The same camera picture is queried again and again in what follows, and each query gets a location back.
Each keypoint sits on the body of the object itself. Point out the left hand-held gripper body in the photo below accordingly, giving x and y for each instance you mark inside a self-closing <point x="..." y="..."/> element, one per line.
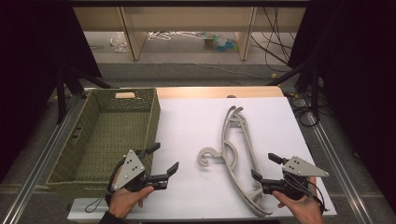
<point x="129" y="169"/>

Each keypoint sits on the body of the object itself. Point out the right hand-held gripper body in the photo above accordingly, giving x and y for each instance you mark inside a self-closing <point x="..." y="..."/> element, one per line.
<point x="299" y="166"/>

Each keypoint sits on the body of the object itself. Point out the green woven basket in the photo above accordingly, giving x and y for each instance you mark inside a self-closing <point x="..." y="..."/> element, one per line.
<point x="118" y="130"/>

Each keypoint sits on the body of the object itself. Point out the person's left hand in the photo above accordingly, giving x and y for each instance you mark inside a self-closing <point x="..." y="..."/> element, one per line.
<point x="124" y="202"/>

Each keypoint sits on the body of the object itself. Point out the person's right hand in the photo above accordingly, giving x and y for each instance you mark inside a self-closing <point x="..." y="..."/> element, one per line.
<point x="303" y="208"/>

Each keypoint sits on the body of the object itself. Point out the white paper sheet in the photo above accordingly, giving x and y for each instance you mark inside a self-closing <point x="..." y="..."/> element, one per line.
<point x="193" y="124"/>

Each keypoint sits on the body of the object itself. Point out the black metal stand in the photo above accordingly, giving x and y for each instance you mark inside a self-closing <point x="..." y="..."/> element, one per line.
<point x="60" y="99"/>
<point x="315" y="93"/>

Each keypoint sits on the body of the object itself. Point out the clear plastic bag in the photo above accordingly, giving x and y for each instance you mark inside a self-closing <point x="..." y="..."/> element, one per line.
<point x="120" y="43"/>

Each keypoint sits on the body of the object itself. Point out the pile of white hangers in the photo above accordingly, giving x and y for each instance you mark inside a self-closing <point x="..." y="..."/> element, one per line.
<point x="155" y="35"/>

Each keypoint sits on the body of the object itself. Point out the black curtain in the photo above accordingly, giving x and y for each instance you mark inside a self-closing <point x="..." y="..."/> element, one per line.
<point x="25" y="62"/>
<point x="358" y="62"/>

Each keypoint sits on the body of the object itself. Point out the pile of coloured toys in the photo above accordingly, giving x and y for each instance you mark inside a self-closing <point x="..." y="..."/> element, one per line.
<point x="222" y="43"/>

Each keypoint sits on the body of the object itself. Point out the light wooden shelf unit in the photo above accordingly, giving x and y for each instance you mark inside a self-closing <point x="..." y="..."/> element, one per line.
<point x="186" y="18"/>

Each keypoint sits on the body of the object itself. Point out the aluminium rail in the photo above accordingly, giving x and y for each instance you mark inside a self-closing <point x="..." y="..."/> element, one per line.
<point x="337" y="171"/>
<point x="39" y="165"/>

